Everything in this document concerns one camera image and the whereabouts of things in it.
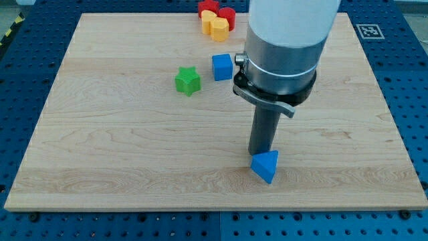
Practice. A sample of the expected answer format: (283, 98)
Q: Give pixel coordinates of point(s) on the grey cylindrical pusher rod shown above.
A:
(263, 130)

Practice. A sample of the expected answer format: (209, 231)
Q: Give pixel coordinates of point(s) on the black clamp with silver lever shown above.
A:
(284, 104)

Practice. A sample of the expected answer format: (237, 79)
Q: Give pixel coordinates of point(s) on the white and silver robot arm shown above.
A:
(277, 68)

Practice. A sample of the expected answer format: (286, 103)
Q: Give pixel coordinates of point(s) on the green star block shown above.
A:
(188, 80)

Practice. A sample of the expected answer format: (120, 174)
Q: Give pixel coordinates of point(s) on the red star block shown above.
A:
(210, 5)

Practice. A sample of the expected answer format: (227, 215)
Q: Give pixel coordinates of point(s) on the blue triangle block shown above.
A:
(264, 165)

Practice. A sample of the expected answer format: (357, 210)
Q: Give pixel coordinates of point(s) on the blue cube block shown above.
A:
(222, 67)

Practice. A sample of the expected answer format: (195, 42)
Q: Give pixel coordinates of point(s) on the yellow hexagon block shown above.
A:
(219, 29)

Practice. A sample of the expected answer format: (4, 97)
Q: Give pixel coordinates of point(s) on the red cylinder block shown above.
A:
(229, 14)

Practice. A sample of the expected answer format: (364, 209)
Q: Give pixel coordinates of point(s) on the white fiducial marker tag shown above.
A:
(370, 31)

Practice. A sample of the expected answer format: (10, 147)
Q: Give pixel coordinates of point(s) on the yellow heart block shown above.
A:
(207, 17)

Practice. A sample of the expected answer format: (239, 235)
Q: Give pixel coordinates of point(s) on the light wooden board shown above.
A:
(115, 136)

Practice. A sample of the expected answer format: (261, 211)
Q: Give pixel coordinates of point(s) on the black bolt front right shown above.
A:
(405, 214)

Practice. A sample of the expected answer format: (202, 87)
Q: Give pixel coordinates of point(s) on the black bolt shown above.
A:
(405, 214)
(33, 217)

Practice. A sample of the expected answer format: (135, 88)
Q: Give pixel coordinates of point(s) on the black bolt front left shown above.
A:
(33, 217)

